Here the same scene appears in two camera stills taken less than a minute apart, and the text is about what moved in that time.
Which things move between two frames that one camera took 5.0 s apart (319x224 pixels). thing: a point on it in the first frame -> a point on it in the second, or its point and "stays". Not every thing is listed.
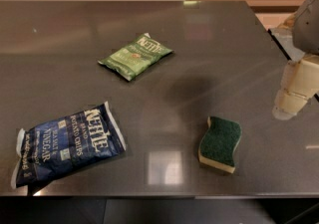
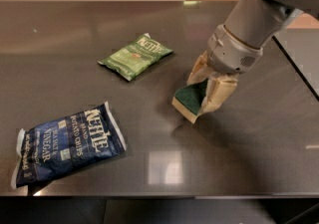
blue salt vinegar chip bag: x=66 y=143 stays
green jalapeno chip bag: x=131 y=61 stays
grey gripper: x=308 y=26 -> x=231 y=53
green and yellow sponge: x=218 y=143 -> x=187 y=100
